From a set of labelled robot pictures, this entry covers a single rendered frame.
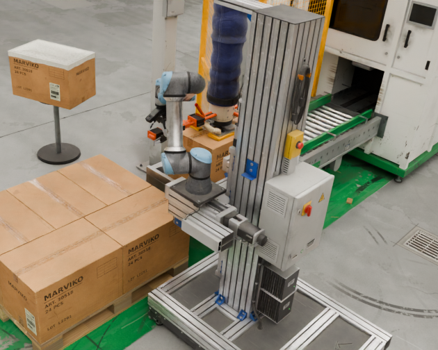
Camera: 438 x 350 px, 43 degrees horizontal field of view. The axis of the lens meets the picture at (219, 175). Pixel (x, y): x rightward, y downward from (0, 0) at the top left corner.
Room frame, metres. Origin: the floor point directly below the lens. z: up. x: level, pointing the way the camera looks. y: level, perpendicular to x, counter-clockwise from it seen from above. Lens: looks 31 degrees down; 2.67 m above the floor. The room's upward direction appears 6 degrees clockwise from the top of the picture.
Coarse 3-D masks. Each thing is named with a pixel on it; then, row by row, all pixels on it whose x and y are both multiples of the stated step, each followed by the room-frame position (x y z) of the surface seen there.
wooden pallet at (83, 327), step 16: (160, 272) 2.87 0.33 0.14; (176, 272) 2.99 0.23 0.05; (144, 288) 2.83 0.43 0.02; (0, 304) 2.43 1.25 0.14; (112, 304) 2.57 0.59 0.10; (128, 304) 2.65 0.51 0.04; (16, 320) 2.32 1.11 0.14; (96, 320) 2.50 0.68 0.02; (32, 336) 2.21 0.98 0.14; (64, 336) 2.34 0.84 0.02; (80, 336) 2.36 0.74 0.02
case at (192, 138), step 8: (232, 120) 3.69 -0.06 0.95; (192, 128) 3.49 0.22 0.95; (184, 136) 3.37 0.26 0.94; (192, 136) 3.37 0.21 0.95; (200, 136) 3.38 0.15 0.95; (208, 136) 3.40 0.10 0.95; (232, 136) 3.43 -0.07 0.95; (184, 144) 3.37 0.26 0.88; (192, 144) 3.32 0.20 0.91; (200, 144) 3.28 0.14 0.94; (208, 144) 3.27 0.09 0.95; (216, 144) 3.28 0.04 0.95; (224, 144) 3.30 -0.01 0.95; (232, 144) 3.38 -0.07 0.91; (216, 152) 3.24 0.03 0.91; (224, 152) 3.31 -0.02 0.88; (216, 160) 3.25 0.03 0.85; (216, 168) 3.26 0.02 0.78; (176, 176) 3.40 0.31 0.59; (184, 176) 3.35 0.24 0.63; (216, 176) 3.26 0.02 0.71; (224, 176) 3.33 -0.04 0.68
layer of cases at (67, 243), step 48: (0, 192) 3.05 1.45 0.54; (48, 192) 3.11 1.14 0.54; (96, 192) 3.17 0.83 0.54; (144, 192) 3.23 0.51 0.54; (0, 240) 2.55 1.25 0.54; (48, 240) 2.60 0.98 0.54; (96, 240) 2.65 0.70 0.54; (144, 240) 2.75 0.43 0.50; (0, 288) 2.41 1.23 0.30; (48, 288) 2.22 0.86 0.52; (96, 288) 2.46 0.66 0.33; (48, 336) 2.20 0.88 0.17
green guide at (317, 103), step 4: (324, 96) 5.14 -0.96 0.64; (328, 96) 5.16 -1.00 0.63; (316, 100) 5.01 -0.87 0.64; (320, 100) 5.05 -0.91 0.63; (324, 100) 5.11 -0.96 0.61; (328, 100) 5.18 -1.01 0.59; (312, 104) 4.94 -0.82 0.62; (316, 104) 5.01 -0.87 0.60; (320, 104) 5.06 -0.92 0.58; (324, 104) 5.12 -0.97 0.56; (312, 108) 4.96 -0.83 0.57
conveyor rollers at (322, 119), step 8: (312, 112) 4.96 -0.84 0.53; (320, 112) 4.93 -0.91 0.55; (328, 112) 4.96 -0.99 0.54; (336, 112) 5.00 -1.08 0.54; (312, 120) 4.75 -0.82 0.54; (320, 120) 4.80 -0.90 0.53; (328, 120) 4.77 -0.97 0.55; (336, 120) 4.80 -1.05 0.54; (344, 120) 4.84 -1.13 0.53; (312, 128) 4.55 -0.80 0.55; (320, 128) 4.59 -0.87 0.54; (328, 128) 4.63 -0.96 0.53; (352, 128) 4.68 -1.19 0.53; (304, 136) 4.38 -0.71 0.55; (312, 136) 4.42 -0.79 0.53; (336, 136) 4.47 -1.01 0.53; (320, 144) 4.27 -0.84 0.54
